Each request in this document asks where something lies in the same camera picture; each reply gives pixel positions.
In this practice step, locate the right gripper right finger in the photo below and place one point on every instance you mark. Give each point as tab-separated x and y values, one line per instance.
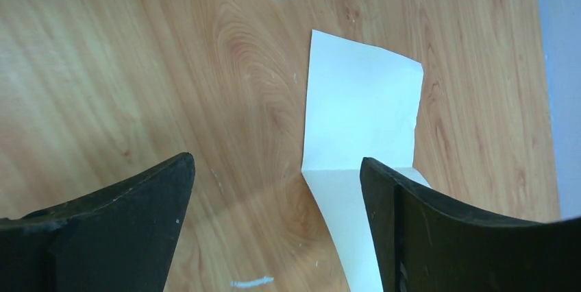
425	240

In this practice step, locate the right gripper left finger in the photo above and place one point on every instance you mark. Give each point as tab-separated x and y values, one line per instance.
119	238

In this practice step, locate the beige letter paper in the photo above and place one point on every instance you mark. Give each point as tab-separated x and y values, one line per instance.
362	101

